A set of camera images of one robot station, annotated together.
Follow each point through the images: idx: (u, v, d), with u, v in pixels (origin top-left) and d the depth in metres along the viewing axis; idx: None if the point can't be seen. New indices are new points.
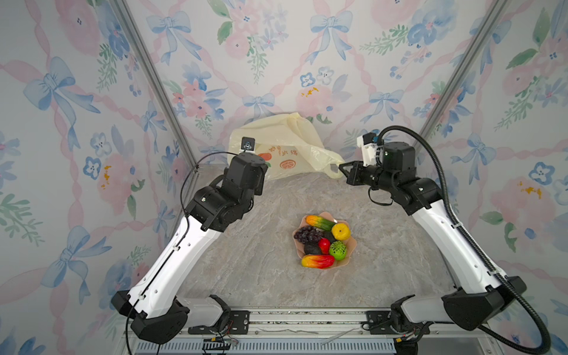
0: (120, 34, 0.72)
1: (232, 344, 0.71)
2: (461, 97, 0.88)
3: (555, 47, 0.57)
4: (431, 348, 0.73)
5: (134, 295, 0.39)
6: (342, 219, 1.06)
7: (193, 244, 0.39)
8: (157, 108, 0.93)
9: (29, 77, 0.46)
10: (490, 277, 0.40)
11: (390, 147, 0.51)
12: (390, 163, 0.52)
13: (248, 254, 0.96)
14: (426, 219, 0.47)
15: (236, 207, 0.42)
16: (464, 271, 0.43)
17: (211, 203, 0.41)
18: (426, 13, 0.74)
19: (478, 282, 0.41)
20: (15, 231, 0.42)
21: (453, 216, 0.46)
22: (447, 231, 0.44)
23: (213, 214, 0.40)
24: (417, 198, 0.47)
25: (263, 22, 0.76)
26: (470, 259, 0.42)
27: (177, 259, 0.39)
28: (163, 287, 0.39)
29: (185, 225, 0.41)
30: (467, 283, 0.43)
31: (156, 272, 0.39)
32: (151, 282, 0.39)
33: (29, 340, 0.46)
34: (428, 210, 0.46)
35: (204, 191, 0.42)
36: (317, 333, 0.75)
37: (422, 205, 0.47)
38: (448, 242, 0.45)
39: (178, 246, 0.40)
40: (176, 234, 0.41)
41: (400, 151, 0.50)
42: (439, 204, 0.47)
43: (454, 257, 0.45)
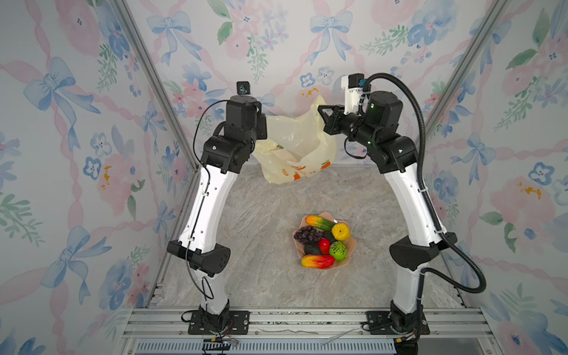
0: (120, 34, 0.72)
1: (232, 345, 0.72)
2: (461, 97, 0.88)
3: (555, 47, 0.57)
4: (430, 347, 0.73)
5: (184, 239, 0.46)
6: (342, 219, 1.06)
7: (220, 186, 0.45)
8: (157, 108, 0.93)
9: (29, 77, 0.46)
10: (435, 234, 0.47)
11: (379, 101, 0.45)
12: (373, 117, 0.47)
13: (248, 255, 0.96)
14: (396, 182, 0.49)
15: (245, 148, 0.46)
16: (416, 228, 0.50)
17: (222, 149, 0.44)
18: (426, 13, 0.74)
19: (425, 238, 0.48)
20: (15, 231, 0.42)
21: (422, 183, 0.47)
22: (413, 195, 0.47)
23: (228, 158, 0.44)
24: (394, 160, 0.46)
25: (263, 23, 0.76)
26: (424, 219, 0.47)
27: (211, 200, 0.45)
28: (207, 225, 0.45)
29: (205, 174, 0.45)
30: (415, 234, 0.50)
31: (197, 216, 0.45)
32: (195, 225, 0.45)
33: (29, 341, 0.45)
34: (402, 174, 0.47)
35: (211, 141, 0.45)
36: (317, 333, 0.75)
37: (397, 168, 0.46)
38: (410, 203, 0.49)
39: (207, 192, 0.45)
40: (201, 183, 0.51)
41: (389, 106, 0.44)
42: (412, 169, 0.47)
43: (411, 217, 0.50)
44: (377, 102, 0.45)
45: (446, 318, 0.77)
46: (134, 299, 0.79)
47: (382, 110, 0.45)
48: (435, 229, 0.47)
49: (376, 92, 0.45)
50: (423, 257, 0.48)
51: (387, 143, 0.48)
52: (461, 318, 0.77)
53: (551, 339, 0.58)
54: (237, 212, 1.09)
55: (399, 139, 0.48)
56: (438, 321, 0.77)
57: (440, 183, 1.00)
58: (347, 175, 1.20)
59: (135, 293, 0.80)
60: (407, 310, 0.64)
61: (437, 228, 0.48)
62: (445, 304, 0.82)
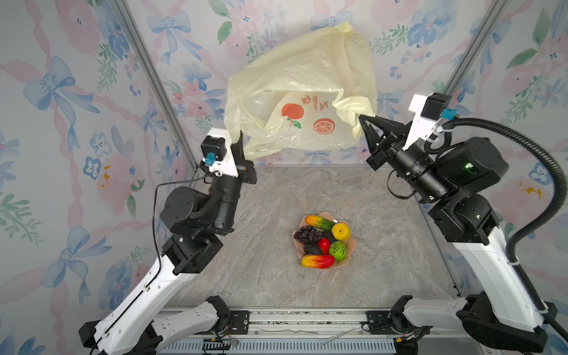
0: (120, 34, 0.72)
1: (232, 344, 0.71)
2: (461, 97, 0.88)
3: (555, 47, 0.57)
4: (430, 347, 0.73)
5: (99, 330, 0.38)
6: (342, 219, 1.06)
7: (163, 286, 0.38)
8: (156, 108, 0.92)
9: (29, 77, 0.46)
10: (535, 314, 0.37)
11: (479, 160, 0.31)
12: (458, 174, 0.34)
13: (248, 254, 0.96)
14: (478, 254, 0.38)
15: (211, 248, 0.40)
16: (509, 308, 0.38)
17: (188, 245, 0.40)
18: (426, 13, 0.74)
19: (523, 319, 0.37)
20: (15, 231, 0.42)
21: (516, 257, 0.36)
22: (502, 270, 0.37)
23: (188, 259, 0.38)
24: (475, 231, 0.36)
25: (263, 22, 0.76)
26: (521, 298, 0.37)
27: (144, 300, 0.38)
28: (127, 326, 0.38)
29: (157, 267, 0.40)
30: (508, 315, 0.39)
31: (124, 309, 0.39)
32: (117, 319, 0.38)
33: (29, 340, 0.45)
34: (487, 248, 0.36)
35: (177, 234, 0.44)
36: (317, 333, 0.75)
37: (480, 240, 0.36)
38: (498, 280, 0.38)
39: (149, 287, 0.39)
40: (149, 273, 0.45)
41: (497, 174, 0.31)
42: (495, 239, 0.37)
43: (501, 295, 0.39)
44: (479, 162, 0.31)
45: None
46: None
47: (480, 175, 0.32)
48: (537, 308, 0.37)
49: (472, 142, 0.32)
50: (525, 345, 0.37)
51: (461, 204, 0.37)
52: None
53: (551, 339, 0.58)
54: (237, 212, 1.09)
55: (472, 198, 0.38)
56: None
57: None
58: (347, 174, 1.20)
59: None
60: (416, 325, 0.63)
61: (538, 308, 0.37)
62: None
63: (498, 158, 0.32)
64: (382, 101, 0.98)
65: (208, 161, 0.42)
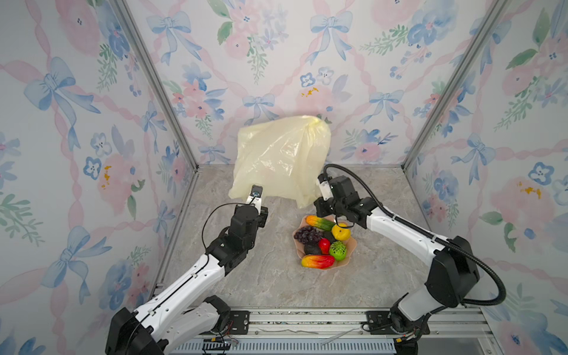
0: (120, 34, 0.72)
1: (232, 344, 0.71)
2: (461, 97, 0.88)
3: (555, 47, 0.57)
4: (430, 347, 0.72)
5: (142, 311, 0.43)
6: (342, 219, 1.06)
7: (211, 274, 0.50)
8: (157, 108, 0.93)
9: (29, 77, 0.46)
10: (435, 244, 0.47)
11: (333, 180, 0.66)
12: (336, 193, 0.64)
13: (248, 254, 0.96)
14: (373, 223, 0.58)
15: (242, 254, 0.56)
16: (418, 249, 0.50)
17: (227, 248, 0.55)
18: (426, 13, 0.74)
19: (428, 253, 0.48)
20: (15, 231, 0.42)
21: (389, 211, 0.57)
22: (390, 224, 0.55)
23: (228, 257, 0.53)
24: (362, 214, 0.60)
25: (263, 22, 0.76)
26: (414, 237, 0.50)
27: (192, 285, 0.48)
28: (176, 305, 0.45)
29: (203, 259, 0.52)
30: (424, 257, 0.49)
31: (171, 291, 0.46)
32: (163, 300, 0.44)
33: (29, 340, 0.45)
34: (371, 216, 0.58)
35: (217, 240, 0.57)
36: (317, 333, 0.75)
37: (365, 214, 0.59)
38: (395, 233, 0.54)
39: (197, 274, 0.49)
40: (194, 265, 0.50)
41: (339, 183, 0.65)
42: (379, 209, 0.59)
43: (407, 242, 0.52)
44: (332, 180, 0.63)
45: (446, 319, 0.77)
46: (134, 299, 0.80)
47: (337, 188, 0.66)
48: (428, 238, 0.49)
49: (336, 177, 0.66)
50: (440, 271, 0.45)
51: (353, 205, 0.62)
52: (460, 317, 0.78)
53: (551, 339, 0.58)
54: None
55: (362, 200, 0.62)
56: (438, 322, 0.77)
57: (440, 183, 1.00)
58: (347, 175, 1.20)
59: (135, 293, 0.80)
60: (413, 318, 0.63)
61: (430, 238, 0.49)
62: None
63: (343, 179, 0.63)
64: (382, 101, 0.98)
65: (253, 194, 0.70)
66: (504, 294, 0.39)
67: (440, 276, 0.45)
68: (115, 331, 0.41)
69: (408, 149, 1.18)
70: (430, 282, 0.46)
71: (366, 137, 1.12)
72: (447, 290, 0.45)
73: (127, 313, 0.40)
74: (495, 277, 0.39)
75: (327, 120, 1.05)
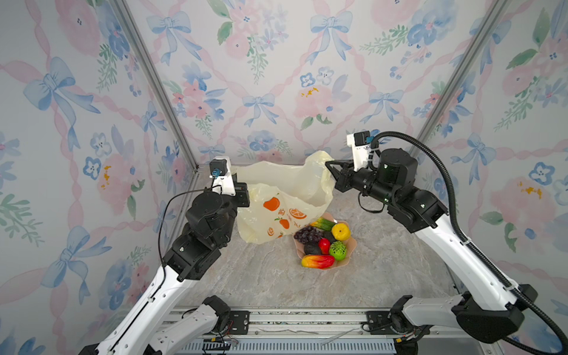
0: (120, 34, 0.72)
1: (232, 344, 0.71)
2: (461, 97, 0.88)
3: (555, 47, 0.57)
4: (430, 347, 0.73)
5: (102, 350, 0.38)
6: (342, 219, 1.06)
7: (168, 295, 0.41)
8: (157, 108, 0.93)
9: (30, 77, 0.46)
10: (506, 293, 0.39)
11: (390, 159, 0.44)
12: (387, 176, 0.46)
13: (248, 254, 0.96)
14: (433, 239, 0.44)
15: (212, 253, 0.44)
16: (480, 290, 0.41)
17: (191, 251, 0.43)
18: (426, 13, 0.74)
19: (498, 302, 0.39)
20: (15, 231, 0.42)
21: (463, 234, 0.43)
22: (458, 251, 0.42)
23: (190, 265, 0.42)
24: (421, 217, 0.43)
25: (263, 23, 0.76)
26: (485, 276, 0.40)
27: (149, 312, 0.40)
28: (134, 340, 0.39)
29: (160, 276, 0.42)
30: (482, 299, 0.41)
31: (129, 322, 0.39)
32: (122, 335, 0.39)
33: (29, 340, 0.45)
34: (434, 228, 0.43)
35: (179, 241, 0.44)
36: (317, 333, 0.75)
37: (428, 223, 0.43)
38: (458, 261, 0.43)
39: (153, 297, 0.41)
40: (151, 284, 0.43)
41: (405, 167, 0.43)
42: (445, 220, 0.43)
43: (467, 276, 0.42)
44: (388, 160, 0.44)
45: None
46: (134, 299, 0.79)
47: (397, 171, 0.44)
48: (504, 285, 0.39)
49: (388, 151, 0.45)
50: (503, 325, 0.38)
51: (408, 199, 0.46)
52: None
53: (551, 339, 0.58)
54: None
55: (419, 192, 0.47)
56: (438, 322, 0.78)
57: (440, 183, 1.00)
58: None
59: (135, 293, 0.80)
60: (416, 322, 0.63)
61: (505, 285, 0.39)
62: None
63: (407, 159, 0.43)
64: (382, 101, 0.98)
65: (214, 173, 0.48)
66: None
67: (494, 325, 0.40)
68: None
69: (408, 149, 1.18)
70: (469, 316, 0.44)
71: None
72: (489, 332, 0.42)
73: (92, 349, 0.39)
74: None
75: (327, 120, 1.05)
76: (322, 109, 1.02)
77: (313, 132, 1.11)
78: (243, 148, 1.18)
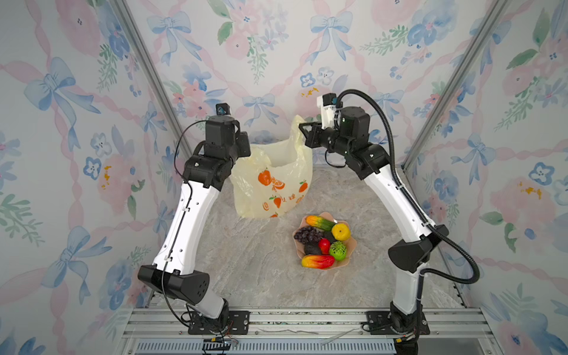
0: (120, 34, 0.72)
1: (232, 345, 0.72)
2: (461, 97, 0.88)
3: (555, 47, 0.57)
4: (430, 347, 0.73)
5: (160, 262, 0.41)
6: (342, 219, 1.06)
7: (202, 201, 0.44)
8: (157, 108, 0.93)
9: (30, 78, 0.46)
10: (423, 227, 0.48)
11: (347, 114, 0.51)
12: (346, 129, 0.53)
13: (248, 255, 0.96)
14: (374, 182, 0.53)
15: (227, 164, 0.48)
16: (404, 225, 0.51)
17: (205, 165, 0.46)
18: (426, 14, 0.74)
19: (415, 234, 0.49)
20: (15, 231, 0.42)
21: (398, 178, 0.51)
22: (392, 191, 0.50)
23: (211, 173, 0.45)
24: (368, 165, 0.51)
25: (263, 23, 0.76)
26: (409, 214, 0.49)
27: (191, 218, 0.43)
28: (188, 244, 0.43)
29: (187, 190, 0.45)
30: (405, 232, 0.51)
31: (175, 233, 0.43)
32: (174, 244, 0.42)
33: (29, 341, 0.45)
34: (378, 174, 0.51)
35: (192, 160, 0.47)
36: (317, 333, 0.75)
37: (372, 171, 0.51)
38: (390, 200, 0.52)
39: (188, 208, 0.44)
40: (180, 200, 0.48)
41: (356, 119, 0.50)
42: (387, 168, 0.51)
43: (396, 214, 0.52)
44: (345, 114, 0.51)
45: (446, 318, 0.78)
46: (134, 299, 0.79)
47: (352, 124, 0.52)
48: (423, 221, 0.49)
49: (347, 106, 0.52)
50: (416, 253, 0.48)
51: (361, 150, 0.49)
52: (461, 317, 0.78)
53: (551, 339, 0.58)
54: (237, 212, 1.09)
55: (371, 146, 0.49)
56: (438, 322, 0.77)
57: (441, 183, 1.00)
58: (347, 176, 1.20)
59: (135, 293, 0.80)
60: (407, 311, 0.64)
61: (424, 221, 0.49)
62: (445, 304, 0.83)
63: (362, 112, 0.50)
64: (382, 101, 0.98)
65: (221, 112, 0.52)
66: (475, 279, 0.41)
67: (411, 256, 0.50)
68: (150, 282, 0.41)
69: (408, 149, 1.18)
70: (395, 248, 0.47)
71: None
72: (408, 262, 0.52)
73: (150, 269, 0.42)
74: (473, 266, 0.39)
75: None
76: None
77: None
78: None
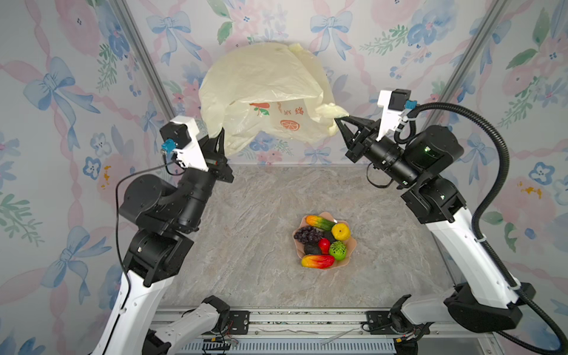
0: (120, 34, 0.72)
1: (232, 344, 0.71)
2: (461, 97, 0.88)
3: (555, 47, 0.57)
4: (431, 348, 0.73)
5: None
6: (342, 219, 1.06)
7: (140, 303, 0.35)
8: (156, 108, 0.92)
9: (30, 77, 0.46)
10: (509, 291, 0.38)
11: (428, 139, 0.36)
12: (422, 158, 0.38)
13: (248, 255, 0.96)
14: (450, 234, 0.41)
15: (180, 245, 0.36)
16: (482, 285, 0.40)
17: (151, 248, 0.35)
18: (426, 13, 0.74)
19: (501, 300, 0.38)
20: (15, 231, 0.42)
21: (478, 231, 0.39)
22: (471, 248, 0.39)
23: (153, 268, 0.34)
24: (439, 209, 0.39)
25: (263, 22, 0.76)
26: (492, 275, 0.39)
27: (126, 321, 0.35)
28: (121, 350, 0.35)
29: (126, 285, 0.36)
30: (482, 294, 0.41)
31: (109, 333, 0.36)
32: (106, 345, 0.35)
33: (29, 341, 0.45)
34: (451, 223, 0.40)
35: (139, 234, 0.36)
36: (317, 333, 0.75)
37: (444, 217, 0.40)
38: (467, 257, 0.41)
39: (124, 308, 0.35)
40: (120, 293, 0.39)
41: (451, 156, 0.35)
42: (464, 217, 0.41)
43: (473, 272, 0.41)
44: (427, 139, 0.36)
45: None
46: None
47: (440, 158, 0.37)
48: (509, 285, 0.39)
49: (432, 129, 0.36)
50: (501, 322, 0.38)
51: (429, 187, 0.41)
52: None
53: (551, 339, 0.58)
54: (237, 212, 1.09)
55: (438, 180, 0.42)
56: (439, 322, 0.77)
57: None
58: (347, 175, 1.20)
59: None
60: (415, 320, 0.63)
61: (509, 285, 0.39)
62: None
63: (454, 143, 0.36)
64: None
65: (167, 149, 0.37)
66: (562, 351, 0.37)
67: (492, 322, 0.40)
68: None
69: None
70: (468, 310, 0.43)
71: None
72: (484, 323, 0.42)
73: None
74: (563, 339, 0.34)
75: None
76: None
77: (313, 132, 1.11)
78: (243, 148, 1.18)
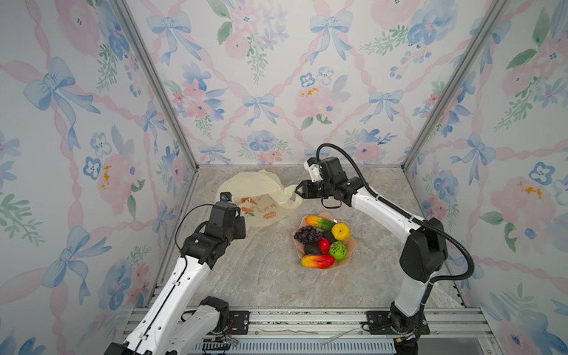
0: (120, 34, 0.72)
1: (232, 345, 0.72)
2: (461, 97, 0.88)
3: (555, 47, 0.57)
4: (430, 347, 0.73)
5: (132, 341, 0.39)
6: (342, 219, 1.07)
7: (193, 276, 0.47)
8: (157, 108, 0.93)
9: (29, 77, 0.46)
10: (411, 222, 0.51)
11: (322, 161, 0.69)
12: (323, 173, 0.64)
13: (248, 254, 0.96)
14: (358, 203, 0.62)
15: (222, 244, 0.53)
16: (393, 226, 0.54)
17: (203, 243, 0.51)
18: (426, 13, 0.74)
19: (404, 231, 0.51)
20: (15, 231, 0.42)
21: (373, 191, 0.60)
22: (373, 203, 0.58)
23: (207, 251, 0.50)
24: (347, 191, 0.63)
25: (263, 22, 0.76)
26: (393, 214, 0.54)
27: (178, 293, 0.45)
28: (168, 320, 0.42)
29: (182, 264, 0.48)
30: (400, 234, 0.53)
31: (158, 308, 0.43)
32: (153, 321, 0.41)
33: (29, 341, 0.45)
34: (356, 195, 0.61)
35: (192, 237, 0.52)
36: (317, 333, 0.75)
37: (350, 193, 0.62)
38: (379, 211, 0.57)
39: (178, 282, 0.46)
40: (174, 273, 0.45)
41: (326, 162, 0.68)
42: (364, 190, 0.61)
43: (385, 220, 0.56)
44: (320, 161, 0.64)
45: (445, 319, 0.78)
46: (134, 299, 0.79)
47: (325, 167, 0.69)
48: (407, 217, 0.52)
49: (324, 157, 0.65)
50: (415, 250, 0.48)
51: (341, 183, 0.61)
52: (461, 317, 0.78)
53: (551, 339, 0.58)
54: None
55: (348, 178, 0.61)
56: (438, 322, 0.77)
57: (441, 183, 1.00)
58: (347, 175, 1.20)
59: (135, 293, 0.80)
60: (410, 313, 0.63)
61: (409, 217, 0.52)
62: (445, 304, 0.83)
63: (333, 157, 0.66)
64: (382, 101, 0.98)
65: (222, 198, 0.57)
66: (472, 270, 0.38)
67: (416, 258, 0.49)
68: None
69: (408, 149, 1.18)
70: (401, 257, 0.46)
71: (366, 137, 1.12)
72: (418, 267, 0.50)
73: (118, 347, 0.39)
74: (465, 252, 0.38)
75: (327, 120, 1.05)
76: (322, 109, 1.02)
77: (313, 132, 1.11)
78: (243, 148, 1.18)
